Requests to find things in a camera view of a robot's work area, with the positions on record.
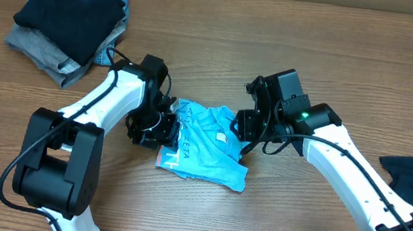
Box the folded black t-shirt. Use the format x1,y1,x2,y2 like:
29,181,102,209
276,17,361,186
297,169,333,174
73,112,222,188
14,0,125,66

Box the light blue printed t-shirt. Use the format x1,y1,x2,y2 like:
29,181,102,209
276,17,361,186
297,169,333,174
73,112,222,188
155,98,248,193

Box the folded grey garment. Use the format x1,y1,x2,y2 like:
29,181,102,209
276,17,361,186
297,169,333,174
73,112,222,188
4,24,100,89

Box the folded blue denim garment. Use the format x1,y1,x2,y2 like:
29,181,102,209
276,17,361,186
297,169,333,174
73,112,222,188
94,0,130,66

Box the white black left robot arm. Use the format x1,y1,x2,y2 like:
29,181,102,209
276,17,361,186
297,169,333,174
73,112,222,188
0,55,180,231

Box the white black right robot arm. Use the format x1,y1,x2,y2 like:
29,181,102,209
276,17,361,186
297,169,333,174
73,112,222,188
230,69,413,231

